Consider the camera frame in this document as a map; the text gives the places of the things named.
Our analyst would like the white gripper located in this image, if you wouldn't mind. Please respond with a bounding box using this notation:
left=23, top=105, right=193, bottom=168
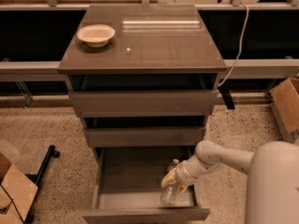
left=161, top=161, right=200, bottom=195

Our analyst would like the clear plastic water bottle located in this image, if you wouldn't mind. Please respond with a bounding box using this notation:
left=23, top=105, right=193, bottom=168
left=160, top=159, right=179, bottom=205

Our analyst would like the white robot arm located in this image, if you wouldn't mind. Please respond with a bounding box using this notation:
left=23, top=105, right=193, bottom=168
left=161, top=140, right=299, bottom=224

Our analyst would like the open bottom drawer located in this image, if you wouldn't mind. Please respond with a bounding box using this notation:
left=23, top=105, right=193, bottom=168
left=83, top=147, right=209, bottom=224

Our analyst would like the top grey drawer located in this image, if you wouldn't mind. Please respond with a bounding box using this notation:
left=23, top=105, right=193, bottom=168
left=69, top=91, right=218, bottom=118

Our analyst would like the grey drawer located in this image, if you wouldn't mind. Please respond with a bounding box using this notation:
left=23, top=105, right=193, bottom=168
left=69, top=91, right=218, bottom=118
left=83, top=127, right=206, bottom=147

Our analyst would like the grey drawer cabinet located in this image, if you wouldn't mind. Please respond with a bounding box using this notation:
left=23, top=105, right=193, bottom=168
left=57, top=5, right=228, bottom=224

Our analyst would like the middle grey drawer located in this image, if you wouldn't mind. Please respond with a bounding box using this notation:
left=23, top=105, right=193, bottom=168
left=83, top=127, right=206, bottom=147

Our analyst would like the cardboard box at right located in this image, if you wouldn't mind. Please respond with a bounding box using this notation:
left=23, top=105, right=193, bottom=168
left=270, top=77, right=299, bottom=143

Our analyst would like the cardboard box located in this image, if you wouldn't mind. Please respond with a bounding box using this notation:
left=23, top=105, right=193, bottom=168
left=270, top=77, right=299, bottom=143
left=0, top=153, right=38, bottom=224

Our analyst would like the black wheeled stand leg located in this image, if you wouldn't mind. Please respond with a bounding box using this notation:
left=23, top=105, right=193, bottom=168
left=24, top=145, right=60, bottom=224

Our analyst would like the cardboard box at left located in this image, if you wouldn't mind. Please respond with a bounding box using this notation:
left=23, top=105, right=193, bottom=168
left=0, top=153, right=38, bottom=224

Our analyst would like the white paper bowl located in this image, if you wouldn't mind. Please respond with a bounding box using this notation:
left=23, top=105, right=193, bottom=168
left=77, top=24, right=115, bottom=48

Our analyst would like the metal rail frame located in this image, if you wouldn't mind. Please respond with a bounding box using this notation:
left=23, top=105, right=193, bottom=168
left=0, top=58, right=299, bottom=82

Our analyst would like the white hanging cable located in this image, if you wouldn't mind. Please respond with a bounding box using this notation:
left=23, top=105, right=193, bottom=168
left=217, top=2, right=250, bottom=88

